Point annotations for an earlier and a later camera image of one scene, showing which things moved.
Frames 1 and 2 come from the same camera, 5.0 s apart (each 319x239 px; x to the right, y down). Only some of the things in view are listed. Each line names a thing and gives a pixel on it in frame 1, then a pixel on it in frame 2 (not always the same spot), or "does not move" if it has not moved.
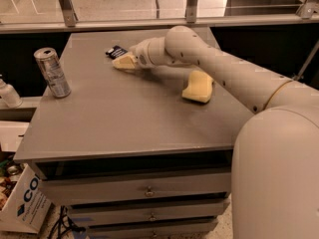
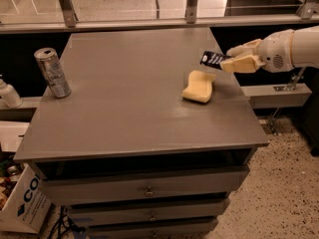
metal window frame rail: (307, 15) does not move
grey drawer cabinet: (142, 153) does not move
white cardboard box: (27, 205) does not move
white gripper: (141, 56) -> (276, 52)
